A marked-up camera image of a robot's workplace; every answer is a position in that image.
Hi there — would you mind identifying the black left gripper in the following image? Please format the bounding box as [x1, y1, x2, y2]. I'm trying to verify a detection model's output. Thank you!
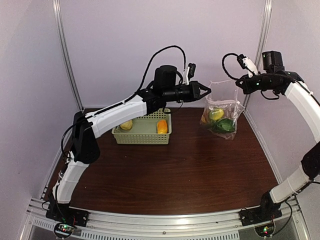
[163, 80, 211, 102]

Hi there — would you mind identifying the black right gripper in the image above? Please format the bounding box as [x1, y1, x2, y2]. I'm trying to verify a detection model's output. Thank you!
[236, 72, 278, 94]

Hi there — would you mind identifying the clear zip top bag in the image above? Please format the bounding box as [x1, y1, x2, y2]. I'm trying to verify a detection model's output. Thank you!
[199, 79, 245, 140]

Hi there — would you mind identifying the toy green yellow mango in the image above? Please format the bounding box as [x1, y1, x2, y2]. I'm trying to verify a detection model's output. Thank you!
[208, 108, 225, 122]

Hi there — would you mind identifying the toy yellow lemon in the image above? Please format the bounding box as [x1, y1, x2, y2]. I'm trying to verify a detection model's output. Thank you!
[201, 115, 207, 124]

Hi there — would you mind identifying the toy bok choy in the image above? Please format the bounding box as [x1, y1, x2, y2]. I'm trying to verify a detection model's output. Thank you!
[212, 118, 236, 134]

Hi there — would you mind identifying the green plastic basket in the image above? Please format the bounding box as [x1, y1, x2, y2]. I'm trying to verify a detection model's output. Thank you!
[111, 108, 172, 145]

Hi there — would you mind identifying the toy potato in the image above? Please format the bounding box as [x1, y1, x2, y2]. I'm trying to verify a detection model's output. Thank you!
[120, 119, 133, 131]

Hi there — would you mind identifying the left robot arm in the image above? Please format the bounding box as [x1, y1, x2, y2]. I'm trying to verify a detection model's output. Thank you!
[48, 63, 211, 222]

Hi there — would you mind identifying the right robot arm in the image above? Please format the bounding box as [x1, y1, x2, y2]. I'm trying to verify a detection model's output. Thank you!
[235, 51, 320, 221]

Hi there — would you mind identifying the toy orange mango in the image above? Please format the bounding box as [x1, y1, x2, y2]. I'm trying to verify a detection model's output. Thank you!
[156, 119, 168, 134]

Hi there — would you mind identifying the right circuit board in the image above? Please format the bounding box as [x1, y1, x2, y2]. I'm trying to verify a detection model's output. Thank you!
[254, 222, 276, 238]

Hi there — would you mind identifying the circuit board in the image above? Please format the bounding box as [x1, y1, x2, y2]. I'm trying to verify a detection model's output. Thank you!
[254, 222, 276, 238]
[53, 222, 76, 239]

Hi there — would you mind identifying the left circuit board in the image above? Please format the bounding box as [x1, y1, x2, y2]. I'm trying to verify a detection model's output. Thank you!
[53, 222, 76, 239]

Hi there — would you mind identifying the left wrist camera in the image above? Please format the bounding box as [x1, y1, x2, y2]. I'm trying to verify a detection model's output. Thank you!
[182, 63, 196, 85]

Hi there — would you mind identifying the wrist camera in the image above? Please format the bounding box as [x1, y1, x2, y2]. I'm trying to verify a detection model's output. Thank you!
[236, 54, 259, 78]
[182, 63, 196, 85]

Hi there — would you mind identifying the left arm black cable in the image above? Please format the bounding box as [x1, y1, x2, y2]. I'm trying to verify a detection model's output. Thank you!
[60, 45, 187, 156]

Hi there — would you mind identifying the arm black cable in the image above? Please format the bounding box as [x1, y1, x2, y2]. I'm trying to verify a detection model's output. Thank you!
[221, 52, 242, 81]
[60, 45, 187, 156]

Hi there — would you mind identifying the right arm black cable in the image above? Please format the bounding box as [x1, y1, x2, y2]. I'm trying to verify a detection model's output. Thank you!
[221, 52, 242, 81]

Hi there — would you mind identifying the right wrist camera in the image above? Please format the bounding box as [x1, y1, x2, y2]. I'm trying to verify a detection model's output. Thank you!
[236, 54, 259, 78]

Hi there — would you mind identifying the right aluminium frame post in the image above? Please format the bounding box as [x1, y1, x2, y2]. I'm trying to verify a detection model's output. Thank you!
[243, 0, 273, 111]

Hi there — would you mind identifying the aluminium frame post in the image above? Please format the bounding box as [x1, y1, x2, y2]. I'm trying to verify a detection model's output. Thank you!
[243, 0, 273, 111]
[52, 0, 84, 111]

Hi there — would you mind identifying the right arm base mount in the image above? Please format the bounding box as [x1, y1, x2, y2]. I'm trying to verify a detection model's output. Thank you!
[238, 206, 283, 227]

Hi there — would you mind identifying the front aluminium rail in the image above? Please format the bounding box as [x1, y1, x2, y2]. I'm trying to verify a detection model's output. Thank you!
[19, 197, 311, 240]

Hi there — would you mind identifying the left aluminium frame post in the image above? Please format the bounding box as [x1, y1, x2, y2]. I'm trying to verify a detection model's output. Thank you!
[52, 0, 84, 111]

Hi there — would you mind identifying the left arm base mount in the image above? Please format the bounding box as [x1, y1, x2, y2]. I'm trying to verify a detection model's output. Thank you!
[45, 207, 89, 227]

